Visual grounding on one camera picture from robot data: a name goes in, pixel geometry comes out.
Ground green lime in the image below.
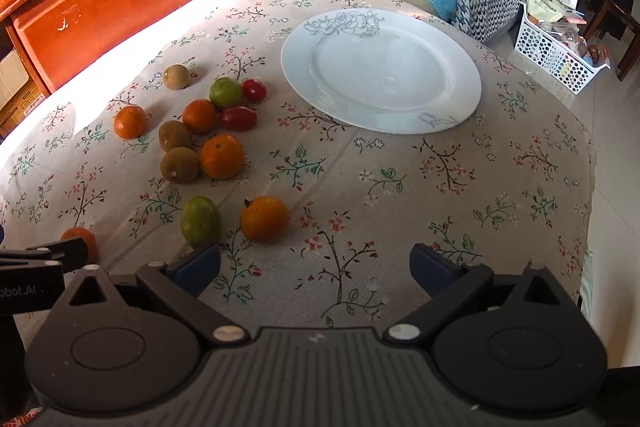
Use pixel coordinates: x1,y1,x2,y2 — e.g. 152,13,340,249
180,196,221,249
209,77,243,108

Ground orange tangerine with stem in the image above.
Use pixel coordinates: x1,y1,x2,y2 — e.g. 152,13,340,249
240,196,291,243

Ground brown kiwi front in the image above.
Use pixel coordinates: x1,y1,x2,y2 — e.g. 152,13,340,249
160,146,200,184

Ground brown kiwi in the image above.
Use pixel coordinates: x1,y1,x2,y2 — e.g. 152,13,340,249
163,64,190,90
160,146,200,184
158,120,192,152

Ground red cherry tomato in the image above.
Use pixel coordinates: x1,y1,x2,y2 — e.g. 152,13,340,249
219,106,257,132
241,79,267,103

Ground white floral plate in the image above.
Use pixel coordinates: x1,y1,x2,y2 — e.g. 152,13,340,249
281,9,482,135

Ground white perforated plastic basket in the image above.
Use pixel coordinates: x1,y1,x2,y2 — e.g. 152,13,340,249
515,4,611,94

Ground dark wooden chair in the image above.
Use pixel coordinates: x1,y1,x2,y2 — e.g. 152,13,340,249
582,0,639,81

